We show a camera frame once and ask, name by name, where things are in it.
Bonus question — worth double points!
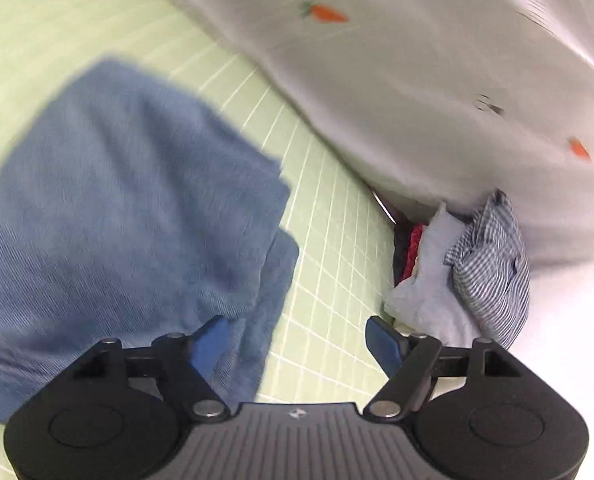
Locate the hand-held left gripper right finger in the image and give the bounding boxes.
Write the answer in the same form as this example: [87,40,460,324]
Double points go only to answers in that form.
[364,315,522,421]

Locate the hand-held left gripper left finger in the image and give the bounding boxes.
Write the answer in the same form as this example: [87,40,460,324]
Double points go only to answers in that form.
[72,315,231,422]

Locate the blue denim jeans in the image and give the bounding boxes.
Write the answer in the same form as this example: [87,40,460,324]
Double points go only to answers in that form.
[0,57,300,423]

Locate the light blue garment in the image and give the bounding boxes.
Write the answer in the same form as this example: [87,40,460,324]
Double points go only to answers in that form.
[384,202,482,348]

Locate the dark garment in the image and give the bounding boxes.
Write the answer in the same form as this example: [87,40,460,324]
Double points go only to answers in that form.
[392,220,413,286]

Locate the green grid mat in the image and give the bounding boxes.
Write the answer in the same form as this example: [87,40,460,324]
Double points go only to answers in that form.
[0,0,458,480]

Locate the red garment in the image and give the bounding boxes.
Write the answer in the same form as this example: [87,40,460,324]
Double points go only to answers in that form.
[402,224,428,281]

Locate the blue checkered shirt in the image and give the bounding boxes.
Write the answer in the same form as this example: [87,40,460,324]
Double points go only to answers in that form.
[444,190,532,351]

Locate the white carrot-print cloth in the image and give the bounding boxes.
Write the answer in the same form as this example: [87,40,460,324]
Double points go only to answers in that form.
[112,0,594,271]

